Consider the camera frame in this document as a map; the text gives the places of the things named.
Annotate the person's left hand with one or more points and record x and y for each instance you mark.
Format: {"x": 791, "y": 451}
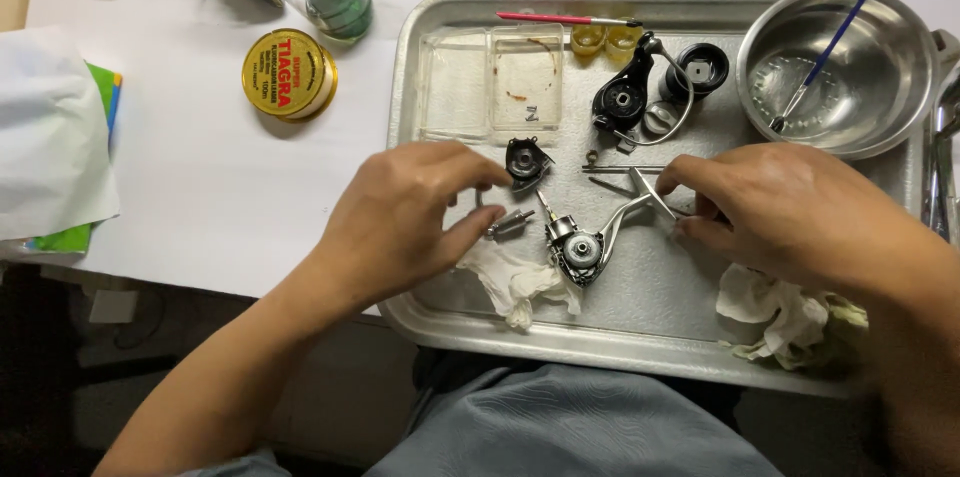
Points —
{"x": 390, "y": 222}

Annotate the person's right hand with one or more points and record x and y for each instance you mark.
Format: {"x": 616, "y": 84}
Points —
{"x": 795, "y": 214}

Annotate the thin metal pick tool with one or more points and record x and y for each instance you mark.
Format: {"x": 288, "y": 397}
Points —
{"x": 609, "y": 184}

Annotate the crumpled stained white tissue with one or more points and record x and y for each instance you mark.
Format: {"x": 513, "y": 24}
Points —
{"x": 780, "y": 319}

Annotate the black reel side cover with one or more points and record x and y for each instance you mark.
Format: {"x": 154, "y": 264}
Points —
{"x": 527, "y": 160}

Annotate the stainless steel bowl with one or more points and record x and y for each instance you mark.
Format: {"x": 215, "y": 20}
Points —
{"x": 877, "y": 87}

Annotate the clear plastic case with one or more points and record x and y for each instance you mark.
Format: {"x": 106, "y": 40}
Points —
{"x": 480, "y": 87}

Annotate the silver round drag knob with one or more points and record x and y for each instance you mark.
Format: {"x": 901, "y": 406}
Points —
{"x": 661, "y": 118}

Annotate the silver metal tray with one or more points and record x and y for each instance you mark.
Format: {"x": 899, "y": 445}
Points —
{"x": 652, "y": 312}

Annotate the black reel spool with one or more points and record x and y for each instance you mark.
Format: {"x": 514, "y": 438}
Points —
{"x": 701, "y": 68}

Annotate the gold fishing line spool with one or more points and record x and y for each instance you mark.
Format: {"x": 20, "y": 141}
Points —
{"x": 285, "y": 76}

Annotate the thin metal shaft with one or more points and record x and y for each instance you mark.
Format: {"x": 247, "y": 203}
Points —
{"x": 611, "y": 169}

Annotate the silver fishing reel body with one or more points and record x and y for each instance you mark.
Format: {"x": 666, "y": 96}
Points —
{"x": 581, "y": 248}

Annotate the black reel rotor with bail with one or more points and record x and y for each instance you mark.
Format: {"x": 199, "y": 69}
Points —
{"x": 622, "y": 94}

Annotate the small metal washer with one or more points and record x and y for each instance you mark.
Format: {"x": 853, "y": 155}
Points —
{"x": 592, "y": 157}

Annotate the small yellow plastic cup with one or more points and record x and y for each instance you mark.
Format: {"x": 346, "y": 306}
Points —
{"x": 587, "y": 40}
{"x": 622, "y": 43}

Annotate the person's grey shorts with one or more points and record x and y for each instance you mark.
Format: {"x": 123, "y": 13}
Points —
{"x": 555, "y": 424}

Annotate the green and blue booklet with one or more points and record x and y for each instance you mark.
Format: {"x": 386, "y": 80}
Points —
{"x": 105, "y": 94}

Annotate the white paper sheet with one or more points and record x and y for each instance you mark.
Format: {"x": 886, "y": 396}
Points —
{"x": 45, "y": 139}

